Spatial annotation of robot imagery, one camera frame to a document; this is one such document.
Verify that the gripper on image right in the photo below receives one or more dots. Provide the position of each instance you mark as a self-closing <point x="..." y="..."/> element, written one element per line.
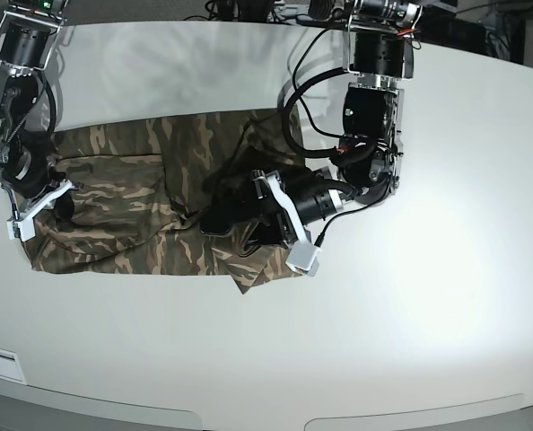
<point x="256" y="197"/>

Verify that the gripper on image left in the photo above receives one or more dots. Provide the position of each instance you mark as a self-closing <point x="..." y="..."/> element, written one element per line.
<point x="33" y="179"/>

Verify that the camouflage T-shirt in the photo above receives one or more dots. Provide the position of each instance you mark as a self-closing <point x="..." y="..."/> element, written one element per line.
<point x="141" y="187"/>

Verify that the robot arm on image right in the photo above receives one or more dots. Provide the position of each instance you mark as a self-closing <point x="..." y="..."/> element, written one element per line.
<point x="379" y="50"/>

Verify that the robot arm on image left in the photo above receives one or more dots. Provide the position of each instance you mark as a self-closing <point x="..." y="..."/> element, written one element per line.
<point x="28" y="108"/>

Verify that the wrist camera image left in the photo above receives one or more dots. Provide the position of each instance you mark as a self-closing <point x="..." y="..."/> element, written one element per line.
<point x="23" y="230"/>

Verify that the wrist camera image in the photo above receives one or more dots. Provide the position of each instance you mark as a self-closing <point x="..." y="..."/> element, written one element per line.
<point x="23" y="230"/>
<point x="303" y="259"/>

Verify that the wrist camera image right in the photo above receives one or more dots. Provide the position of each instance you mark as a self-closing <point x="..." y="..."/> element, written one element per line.
<point x="303" y="259"/>

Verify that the black cable clutter background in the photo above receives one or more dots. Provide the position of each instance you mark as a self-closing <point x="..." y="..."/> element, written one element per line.
<point x="493" y="28"/>

